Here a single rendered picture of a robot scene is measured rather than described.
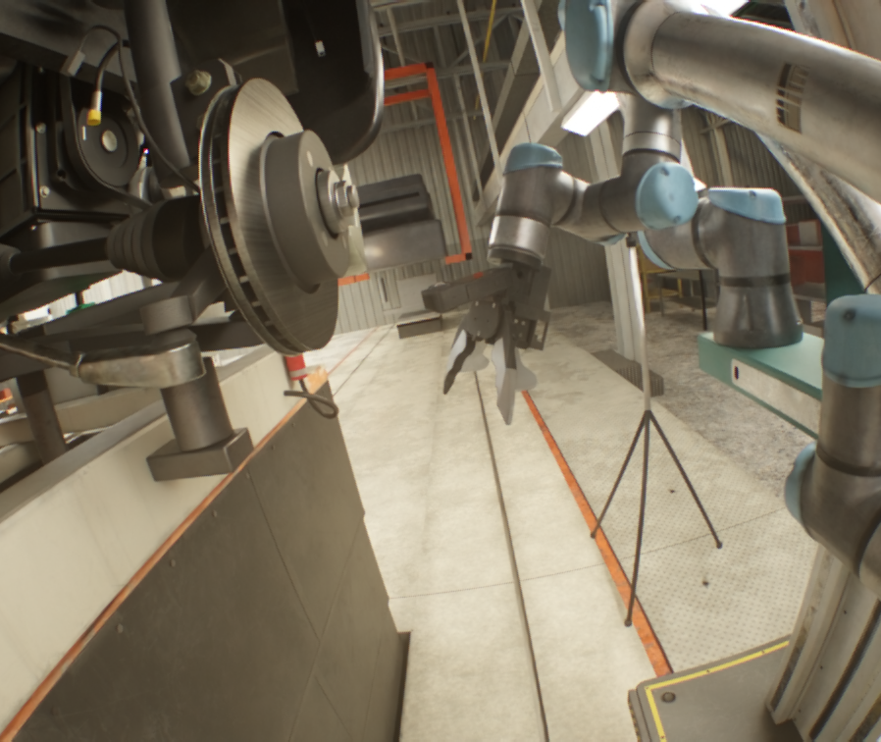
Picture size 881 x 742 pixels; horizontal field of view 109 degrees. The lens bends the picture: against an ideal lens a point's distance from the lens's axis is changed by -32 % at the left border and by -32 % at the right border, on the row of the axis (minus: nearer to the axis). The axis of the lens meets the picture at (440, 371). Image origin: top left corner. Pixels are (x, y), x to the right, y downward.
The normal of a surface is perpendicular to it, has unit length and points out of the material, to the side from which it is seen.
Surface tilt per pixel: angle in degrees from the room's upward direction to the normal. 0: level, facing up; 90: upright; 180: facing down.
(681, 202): 90
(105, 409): 90
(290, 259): 132
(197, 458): 90
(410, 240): 90
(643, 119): 71
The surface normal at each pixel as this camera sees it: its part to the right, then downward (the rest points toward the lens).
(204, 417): 0.63, 0.06
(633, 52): -0.55, 0.67
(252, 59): 0.07, 0.69
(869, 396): -0.73, 0.29
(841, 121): -0.97, 0.22
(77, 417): -0.02, 0.24
